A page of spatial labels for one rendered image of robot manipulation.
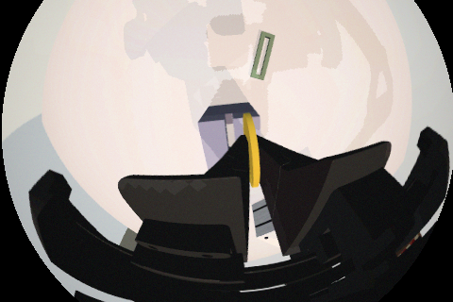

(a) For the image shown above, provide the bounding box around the gold coin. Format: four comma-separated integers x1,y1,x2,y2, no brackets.
244,113,260,188

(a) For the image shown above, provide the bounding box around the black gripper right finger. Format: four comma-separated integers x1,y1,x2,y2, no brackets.
256,135,392,257

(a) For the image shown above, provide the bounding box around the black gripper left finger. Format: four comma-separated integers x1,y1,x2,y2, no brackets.
118,135,250,263

